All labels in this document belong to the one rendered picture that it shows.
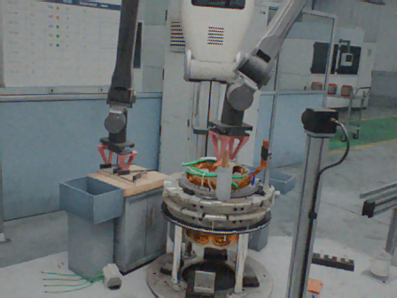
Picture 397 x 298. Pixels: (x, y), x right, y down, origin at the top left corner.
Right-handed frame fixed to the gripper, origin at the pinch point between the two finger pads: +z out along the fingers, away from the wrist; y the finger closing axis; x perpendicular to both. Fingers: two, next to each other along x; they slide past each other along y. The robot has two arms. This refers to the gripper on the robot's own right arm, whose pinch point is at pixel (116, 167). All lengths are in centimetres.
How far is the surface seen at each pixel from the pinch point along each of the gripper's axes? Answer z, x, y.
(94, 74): 3, 122, -169
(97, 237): 14.7, -16.1, 11.7
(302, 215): -18, -20, 73
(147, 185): 1.8, 0.6, 14.2
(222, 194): -5.9, -0.8, 43.1
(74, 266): 27.2, -18.6, 4.1
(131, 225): 13.7, -5.1, 14.0
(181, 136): 48, 175, -121
